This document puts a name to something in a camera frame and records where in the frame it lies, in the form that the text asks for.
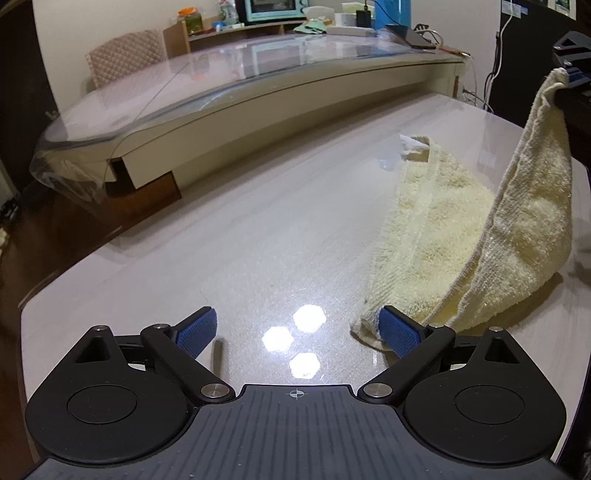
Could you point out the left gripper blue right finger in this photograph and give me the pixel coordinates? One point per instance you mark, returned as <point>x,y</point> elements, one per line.
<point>419,350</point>

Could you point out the black phone charger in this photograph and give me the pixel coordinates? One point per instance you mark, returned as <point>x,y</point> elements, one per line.
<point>364,17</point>

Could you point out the quilted beige chair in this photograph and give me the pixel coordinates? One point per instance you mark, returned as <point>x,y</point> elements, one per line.
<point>125,55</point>

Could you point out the glass top dining table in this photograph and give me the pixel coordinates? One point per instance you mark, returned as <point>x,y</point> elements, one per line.
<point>189,115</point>

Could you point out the green lidded jar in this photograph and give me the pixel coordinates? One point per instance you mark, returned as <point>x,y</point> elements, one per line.
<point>192,19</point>

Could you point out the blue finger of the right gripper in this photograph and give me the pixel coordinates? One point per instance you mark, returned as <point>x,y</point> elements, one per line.
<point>578,86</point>

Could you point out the teal toaster oven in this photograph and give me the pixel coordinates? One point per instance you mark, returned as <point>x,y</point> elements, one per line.
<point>262,11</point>

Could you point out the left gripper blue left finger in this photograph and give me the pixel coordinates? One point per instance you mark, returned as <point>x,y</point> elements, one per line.
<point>173,350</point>

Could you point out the cream yellow terry towel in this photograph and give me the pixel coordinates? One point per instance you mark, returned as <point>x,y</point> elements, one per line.
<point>453,252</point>

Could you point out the blue thermos flask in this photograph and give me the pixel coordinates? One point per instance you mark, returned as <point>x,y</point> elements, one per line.
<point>392,12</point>

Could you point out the wooden shelf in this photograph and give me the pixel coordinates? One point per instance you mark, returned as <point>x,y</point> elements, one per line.
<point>178,42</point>

